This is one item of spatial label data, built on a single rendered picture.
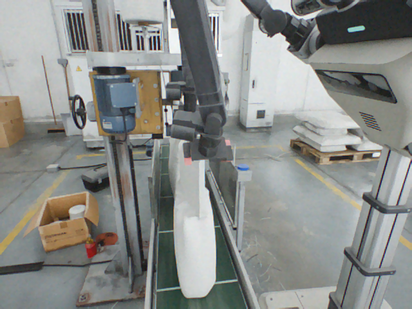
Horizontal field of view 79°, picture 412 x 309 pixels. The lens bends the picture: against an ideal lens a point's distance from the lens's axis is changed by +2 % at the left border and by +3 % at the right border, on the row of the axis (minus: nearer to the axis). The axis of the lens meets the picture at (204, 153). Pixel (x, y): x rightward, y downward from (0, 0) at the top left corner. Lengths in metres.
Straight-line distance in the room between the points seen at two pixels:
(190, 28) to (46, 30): 5.29
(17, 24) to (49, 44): 0.55
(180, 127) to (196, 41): 0.21
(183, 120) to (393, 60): 0.45
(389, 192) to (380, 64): 0.46
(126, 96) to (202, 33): 0.63
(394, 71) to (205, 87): 0.39
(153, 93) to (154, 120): 0.13
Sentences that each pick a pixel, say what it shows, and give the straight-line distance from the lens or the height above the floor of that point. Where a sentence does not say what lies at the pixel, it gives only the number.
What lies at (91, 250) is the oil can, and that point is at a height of 0.07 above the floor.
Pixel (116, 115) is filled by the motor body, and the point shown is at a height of 1.17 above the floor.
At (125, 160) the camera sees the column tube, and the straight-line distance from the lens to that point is 1.46.
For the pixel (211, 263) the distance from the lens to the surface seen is 1.14.
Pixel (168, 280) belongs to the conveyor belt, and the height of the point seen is 0.38.
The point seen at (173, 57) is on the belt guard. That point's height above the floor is 1.40.
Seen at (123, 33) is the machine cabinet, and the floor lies 1.74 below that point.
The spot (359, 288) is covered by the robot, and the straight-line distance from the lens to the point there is 1.18.
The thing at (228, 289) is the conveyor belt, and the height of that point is 0.38.
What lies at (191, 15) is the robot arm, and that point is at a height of 1.46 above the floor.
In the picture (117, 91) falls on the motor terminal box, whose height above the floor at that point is 1.28.
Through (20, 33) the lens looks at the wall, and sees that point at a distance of 5.87.
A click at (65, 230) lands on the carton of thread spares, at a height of 0.16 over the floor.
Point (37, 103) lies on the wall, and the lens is 5.92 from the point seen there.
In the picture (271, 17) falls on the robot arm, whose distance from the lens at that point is 0.98.
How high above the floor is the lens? 1.39
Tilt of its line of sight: 21 degrees down
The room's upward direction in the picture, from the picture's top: straight up
